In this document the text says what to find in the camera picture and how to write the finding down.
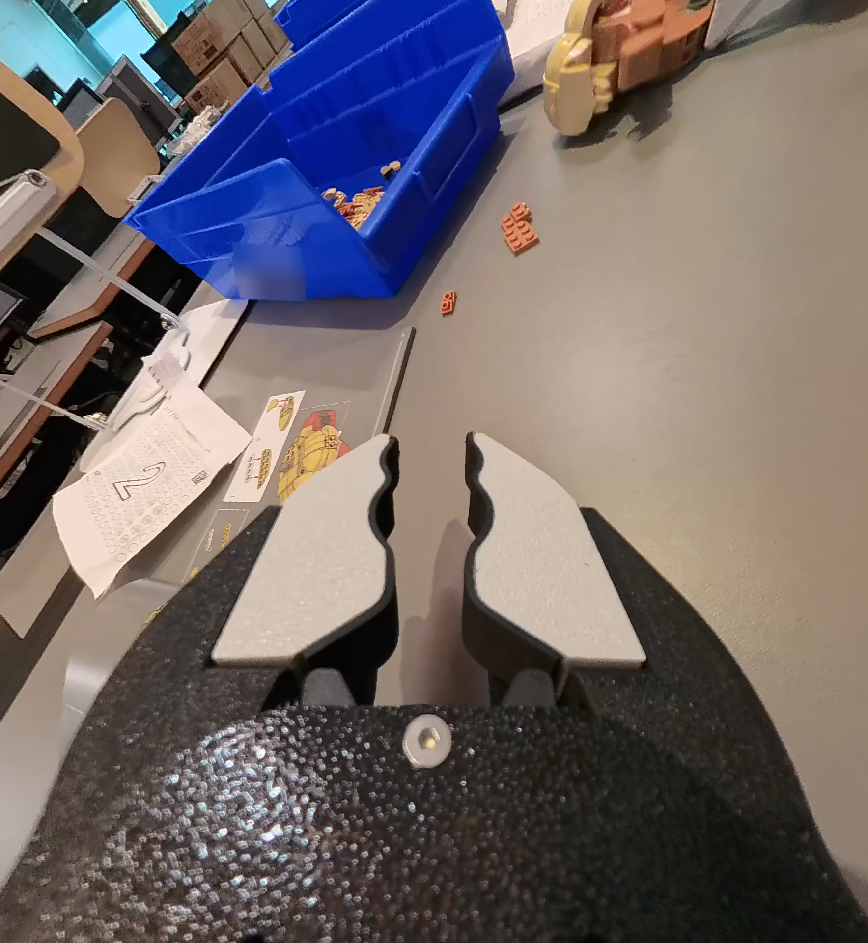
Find pile of loose bricks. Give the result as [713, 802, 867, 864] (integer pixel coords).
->
[321, 161, 401, 231]

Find grey instruction booklet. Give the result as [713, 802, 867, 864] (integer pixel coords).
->
[61, 326, 417, 738]

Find stack of cardboard boxes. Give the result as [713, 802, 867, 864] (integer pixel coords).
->
[172, 0, 291, 111]

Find large orange brick plate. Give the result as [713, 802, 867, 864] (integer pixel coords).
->
[500, 202, 541, 256]

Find grey desk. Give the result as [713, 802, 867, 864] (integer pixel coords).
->
[0, 15, 868, 907]

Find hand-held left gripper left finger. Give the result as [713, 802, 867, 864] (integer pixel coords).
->
[211, 433, 400, 668]

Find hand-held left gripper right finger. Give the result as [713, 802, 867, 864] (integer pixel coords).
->
[462, 432, 647, 671]

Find white picture leaflet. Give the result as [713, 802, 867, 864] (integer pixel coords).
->
[224, 390, 306, 504]

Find tan wooden chair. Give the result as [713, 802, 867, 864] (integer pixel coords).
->
[0, 33, 84, 215]
[76, 96, 162, 218]

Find blue plastic bin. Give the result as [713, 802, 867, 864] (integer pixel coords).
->
[275, 0, 376, 49]
[124, 0, 516, 302]

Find white numbered paper sheet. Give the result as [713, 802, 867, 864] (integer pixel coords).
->
[52, 383, 252, 599]

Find tan and brown brick model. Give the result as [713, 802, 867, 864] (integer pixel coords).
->
[543, 0, 715, 137]

